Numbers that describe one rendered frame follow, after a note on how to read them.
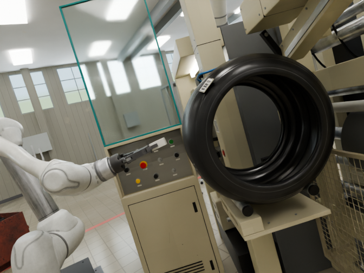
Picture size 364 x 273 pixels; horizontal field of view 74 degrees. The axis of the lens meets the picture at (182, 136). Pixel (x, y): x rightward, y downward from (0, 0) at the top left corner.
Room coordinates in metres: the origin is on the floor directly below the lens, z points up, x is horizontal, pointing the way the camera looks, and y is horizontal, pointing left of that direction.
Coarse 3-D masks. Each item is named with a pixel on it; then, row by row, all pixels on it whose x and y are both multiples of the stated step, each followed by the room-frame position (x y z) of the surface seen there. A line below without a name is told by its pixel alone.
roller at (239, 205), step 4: (232, 200) 1.05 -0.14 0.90; (236, 204) 0.99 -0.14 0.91; (240, 204) 0.94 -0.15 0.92; (244, 204) 0.93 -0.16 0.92; (248, 204) 0.92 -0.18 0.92; (240, 208) 0.93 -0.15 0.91; (244, 208) 0.91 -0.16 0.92; (248, 208) 0.91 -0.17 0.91; (252, 208) 0.91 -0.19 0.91; (244, 212) 0.90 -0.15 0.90; (248, 212) 0.91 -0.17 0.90; (252, 212) 0.91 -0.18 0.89; (248, 216) 0.91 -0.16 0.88
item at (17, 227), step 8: (0, 216) 3.75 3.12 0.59; (8, 216) 3.62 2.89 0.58; (16, 216) 3.33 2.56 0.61; (0, 224) 3.15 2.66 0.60; (8, 224) 3.22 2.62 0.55; (16, 224) 3.30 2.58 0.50; (24, 224) 3.38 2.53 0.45; (0, 232) 3.13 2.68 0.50; (8, 232) 3.20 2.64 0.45; (16, 232) 3.27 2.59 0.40; (24, 232) 3.35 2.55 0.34; (0, 240) 3.10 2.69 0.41; (8, 240) 3.17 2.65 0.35; (0, 248) 3.07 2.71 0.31; (8, 248) 3.14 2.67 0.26; (0, 256) 3.05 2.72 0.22; (8, 256) 3.12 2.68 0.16; (0, 264) 3.02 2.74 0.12; (8, 264) 3.16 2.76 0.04
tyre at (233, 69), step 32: (224, 64) 0.91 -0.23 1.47; (256, 64) 0.88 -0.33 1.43; (288, 64) 0.88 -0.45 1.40; (192, 96) 0.94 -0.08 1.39; (288, 96) 1.15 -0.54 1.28; (320, 96) 0.88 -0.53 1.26; (192, 128) 0.89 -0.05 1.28; (288, 128) 1.17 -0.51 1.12; (320, 128) 0.89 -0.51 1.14; (192, 160) 0.92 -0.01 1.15; (288, 160) 1.14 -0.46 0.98; (320, 160) 0.88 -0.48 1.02; (224, 192) 0.89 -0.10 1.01; (256, 192) 0.87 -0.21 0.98; (288, 192) 0.88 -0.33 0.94
